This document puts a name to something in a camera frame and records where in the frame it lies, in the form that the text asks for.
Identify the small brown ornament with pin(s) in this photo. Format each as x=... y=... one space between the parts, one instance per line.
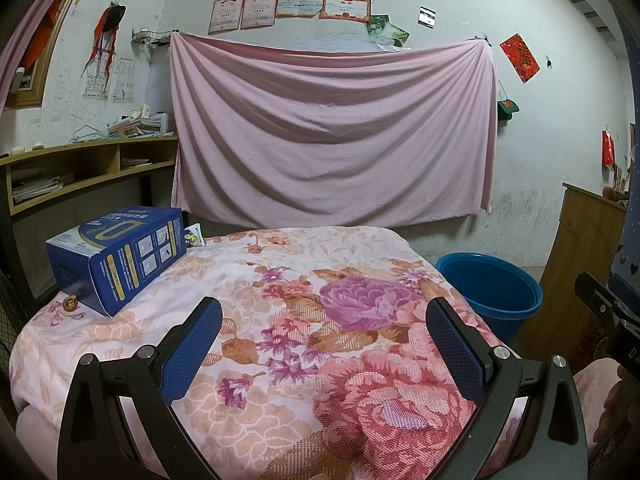
x=70 y=304

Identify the floral pink blanket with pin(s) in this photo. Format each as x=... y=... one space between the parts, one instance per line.
x=310 y=360

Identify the paper wall chart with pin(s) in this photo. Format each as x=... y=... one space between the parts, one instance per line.
x=122 y=82
x=97 y=82

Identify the green landscape photo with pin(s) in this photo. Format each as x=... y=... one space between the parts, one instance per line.
x=376 y=25
x=396 y=35

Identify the thin stack of papers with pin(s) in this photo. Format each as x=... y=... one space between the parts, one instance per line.
x=135 y=163

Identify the wooden shelf desk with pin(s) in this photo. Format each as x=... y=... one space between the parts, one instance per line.
x=30 y=240

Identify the person's right hand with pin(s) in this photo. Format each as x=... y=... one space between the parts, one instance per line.
x=612 y=405

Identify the dark blue printed cloth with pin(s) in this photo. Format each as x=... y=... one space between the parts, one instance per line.
x=631 y=240

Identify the pile of shelf papers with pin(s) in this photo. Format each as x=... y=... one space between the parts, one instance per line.
x=37 y=190

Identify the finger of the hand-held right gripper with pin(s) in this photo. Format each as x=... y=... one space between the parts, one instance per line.
x=592 y=294
x=629 y=286

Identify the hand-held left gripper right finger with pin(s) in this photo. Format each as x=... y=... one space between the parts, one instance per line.
x=457 y=355

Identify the stack of books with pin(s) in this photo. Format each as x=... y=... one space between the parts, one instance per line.
x=137 y=125

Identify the pink curtain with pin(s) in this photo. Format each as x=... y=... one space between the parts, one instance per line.
x=20 y=50

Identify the red paper envelope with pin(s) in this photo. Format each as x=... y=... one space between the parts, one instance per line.
x=520 y=57

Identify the blue plastic bucket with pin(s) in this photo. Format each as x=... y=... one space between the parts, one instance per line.
x=500 y=310

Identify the wooden window frame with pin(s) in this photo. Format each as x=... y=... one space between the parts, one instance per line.
x=35 y=95

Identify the white cartoon snack packet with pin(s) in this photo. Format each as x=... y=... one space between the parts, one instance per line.
x=194 y=236

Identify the wooden shelf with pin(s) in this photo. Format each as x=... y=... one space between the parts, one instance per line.
x=75 y=146

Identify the black and white card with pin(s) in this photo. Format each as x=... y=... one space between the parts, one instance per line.
x=426 y=16

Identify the pink wall sheet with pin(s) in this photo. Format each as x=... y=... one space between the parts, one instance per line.
x=330 y=135

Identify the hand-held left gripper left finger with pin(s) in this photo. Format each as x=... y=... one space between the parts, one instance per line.
x=192 y=350

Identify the red hanging packet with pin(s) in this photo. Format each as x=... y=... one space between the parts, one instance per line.
x=608 y=147

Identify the green hanging cap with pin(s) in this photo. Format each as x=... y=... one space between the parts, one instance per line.
x=507 y=109

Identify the red hanging scarf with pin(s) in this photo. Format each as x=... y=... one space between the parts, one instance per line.
x=105 y=30

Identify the orange cloth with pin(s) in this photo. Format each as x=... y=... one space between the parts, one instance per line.
x=42 y=35

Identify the blue cardboard box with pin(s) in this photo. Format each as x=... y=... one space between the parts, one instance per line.
x=115 y=260

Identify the wooden cabinet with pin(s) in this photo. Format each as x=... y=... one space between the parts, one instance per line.
x=585 y=230

